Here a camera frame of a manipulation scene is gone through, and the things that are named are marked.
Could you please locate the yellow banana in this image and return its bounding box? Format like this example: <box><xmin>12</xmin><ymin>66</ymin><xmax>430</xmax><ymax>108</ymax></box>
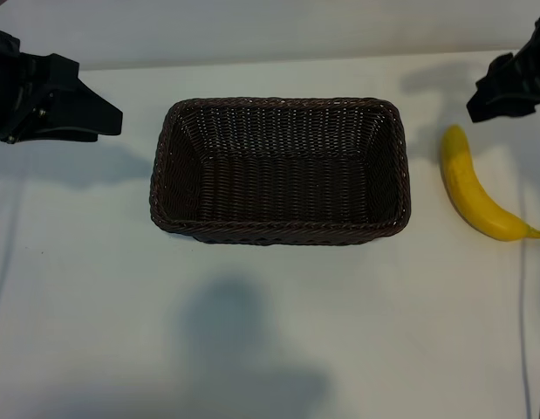
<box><xmin>441</xmin><ymin>124</ymin><xmax>540</xmax><ymax>243</ymax></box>

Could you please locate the dark brown wicker basket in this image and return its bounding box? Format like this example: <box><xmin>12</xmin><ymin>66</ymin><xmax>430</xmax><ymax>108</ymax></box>
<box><xmin>149</xmin><ymin>95</ymin><xmax>414</xmax><ymax>246</ymax></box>

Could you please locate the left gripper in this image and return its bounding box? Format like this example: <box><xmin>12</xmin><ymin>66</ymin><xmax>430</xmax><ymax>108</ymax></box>
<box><xmin>0</xmin><ymin>31</ymin><xmax>124</xmax><ymax>143</ymax></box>

